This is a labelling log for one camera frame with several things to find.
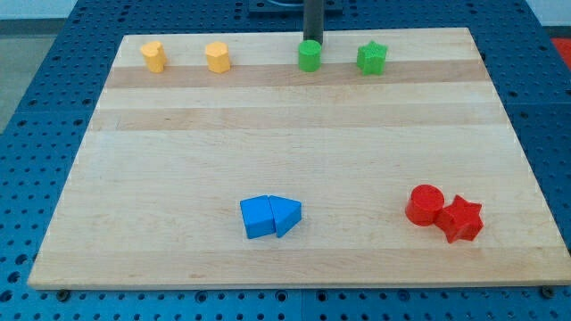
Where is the blue perforated table plate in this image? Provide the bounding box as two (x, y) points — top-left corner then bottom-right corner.
(1, 1), (570, 320)

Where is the blue cube block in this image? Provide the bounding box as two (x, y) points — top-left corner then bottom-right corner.
(240, 195), (276, 239)

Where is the green star block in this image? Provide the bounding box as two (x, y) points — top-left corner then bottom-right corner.
(357, 41), (388, 76)

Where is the yellow heart block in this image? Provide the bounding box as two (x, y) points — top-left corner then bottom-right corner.
(140, 41), (167, 73)

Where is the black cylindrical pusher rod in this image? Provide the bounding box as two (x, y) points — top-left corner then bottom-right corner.
(302, 0), (325, 45)

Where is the red cylinder block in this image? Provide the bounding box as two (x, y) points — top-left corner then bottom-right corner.
(405, 185), (444, 226)

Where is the red star block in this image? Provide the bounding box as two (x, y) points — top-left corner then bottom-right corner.
(434, 195), (484, 243)

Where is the green cylinder block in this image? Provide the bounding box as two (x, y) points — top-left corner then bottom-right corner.
(298, 39), (322, 72)

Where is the blue triangle block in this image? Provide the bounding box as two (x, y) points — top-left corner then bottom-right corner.
(269, 195), (302, 238)

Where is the wooden board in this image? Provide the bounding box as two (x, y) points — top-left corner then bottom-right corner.
(28, 28), (570, 290)

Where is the yellow hexagon block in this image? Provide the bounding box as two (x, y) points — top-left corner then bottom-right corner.
(205, 41), (231, 73)

